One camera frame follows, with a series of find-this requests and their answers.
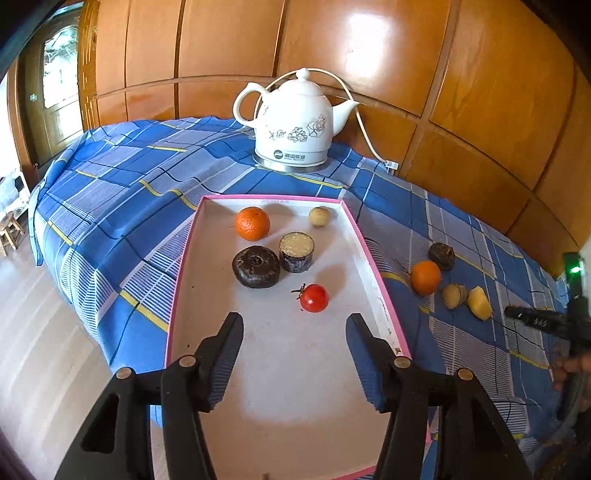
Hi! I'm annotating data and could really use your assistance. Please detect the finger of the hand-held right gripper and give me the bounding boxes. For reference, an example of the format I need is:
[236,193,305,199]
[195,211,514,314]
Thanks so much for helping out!
[504,305,568,335]

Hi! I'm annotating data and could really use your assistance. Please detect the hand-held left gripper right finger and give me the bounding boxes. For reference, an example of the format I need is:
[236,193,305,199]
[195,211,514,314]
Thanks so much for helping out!
[345,313,534,480]

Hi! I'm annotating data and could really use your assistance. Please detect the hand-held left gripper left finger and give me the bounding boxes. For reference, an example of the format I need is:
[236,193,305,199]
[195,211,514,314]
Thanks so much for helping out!
[53,312,245,480]

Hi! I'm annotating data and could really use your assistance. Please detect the yellow fruit wedge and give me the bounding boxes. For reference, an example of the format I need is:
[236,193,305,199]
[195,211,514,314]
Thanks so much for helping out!
[467,285,494,321]

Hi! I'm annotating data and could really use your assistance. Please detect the wedge-cut sugarcane piece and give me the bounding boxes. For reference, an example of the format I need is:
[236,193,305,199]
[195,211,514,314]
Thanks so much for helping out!
[442,283,470,309]

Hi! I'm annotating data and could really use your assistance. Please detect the red cherry tomato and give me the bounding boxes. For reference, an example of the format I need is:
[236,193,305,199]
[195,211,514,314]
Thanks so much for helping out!
[291,283,330,314]

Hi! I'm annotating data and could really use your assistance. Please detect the pink-rimmed white tray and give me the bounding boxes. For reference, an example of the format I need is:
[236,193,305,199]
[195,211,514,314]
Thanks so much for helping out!
[165,194,435,480]

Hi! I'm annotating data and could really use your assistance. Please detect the large dark water chestnut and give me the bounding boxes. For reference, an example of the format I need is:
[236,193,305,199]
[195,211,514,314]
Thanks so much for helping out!
[231,246,281,289]

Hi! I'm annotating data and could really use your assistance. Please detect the small orange mandarin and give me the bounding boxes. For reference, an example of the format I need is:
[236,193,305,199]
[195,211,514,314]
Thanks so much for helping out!
[410,260,442,296]

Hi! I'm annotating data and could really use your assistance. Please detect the small dark water chestnut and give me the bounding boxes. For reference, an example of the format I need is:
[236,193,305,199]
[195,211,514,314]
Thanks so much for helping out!
[428,242,456,271]

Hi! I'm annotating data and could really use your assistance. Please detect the short purple sugarcane piece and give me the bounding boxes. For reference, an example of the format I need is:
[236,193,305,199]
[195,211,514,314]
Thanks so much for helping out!
[279,232,317,273]

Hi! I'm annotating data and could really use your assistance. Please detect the large orange mandarin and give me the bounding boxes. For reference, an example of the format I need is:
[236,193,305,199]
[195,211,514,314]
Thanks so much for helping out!
[235,206,271,243]

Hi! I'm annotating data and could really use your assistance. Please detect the person's right hand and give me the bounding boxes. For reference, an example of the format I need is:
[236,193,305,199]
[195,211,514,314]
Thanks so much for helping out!
[551,354,579,391]

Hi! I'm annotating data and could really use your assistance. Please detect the silver kettle base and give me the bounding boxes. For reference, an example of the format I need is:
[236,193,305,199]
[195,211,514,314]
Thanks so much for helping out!
[252,152,329,175]

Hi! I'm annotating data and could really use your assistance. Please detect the blue plaid cloth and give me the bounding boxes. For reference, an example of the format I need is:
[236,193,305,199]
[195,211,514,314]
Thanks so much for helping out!
[28,115,583,480]

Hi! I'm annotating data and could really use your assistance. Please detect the white ceramic electric kettle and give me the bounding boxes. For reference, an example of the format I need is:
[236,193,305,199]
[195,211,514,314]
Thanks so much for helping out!
[233,67,361,168]

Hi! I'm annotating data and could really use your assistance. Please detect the small wooden stool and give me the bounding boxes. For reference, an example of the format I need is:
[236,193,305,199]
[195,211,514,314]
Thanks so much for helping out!
[0,213,25,258]

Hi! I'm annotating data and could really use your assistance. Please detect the white low furniture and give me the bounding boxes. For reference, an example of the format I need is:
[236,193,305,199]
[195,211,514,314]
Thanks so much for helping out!
[0,168,32,217]

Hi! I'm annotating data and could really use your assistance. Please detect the wooden panelled wardrobe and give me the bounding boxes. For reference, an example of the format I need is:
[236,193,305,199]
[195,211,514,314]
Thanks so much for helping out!
[76,0,591,282]

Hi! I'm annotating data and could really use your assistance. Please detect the wooden door with glass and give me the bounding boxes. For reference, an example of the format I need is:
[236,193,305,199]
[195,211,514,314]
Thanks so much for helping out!
[18,14,86,167]

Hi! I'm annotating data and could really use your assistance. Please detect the white power cord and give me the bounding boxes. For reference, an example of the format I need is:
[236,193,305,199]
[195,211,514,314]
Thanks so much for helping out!
[265,68,400,174]

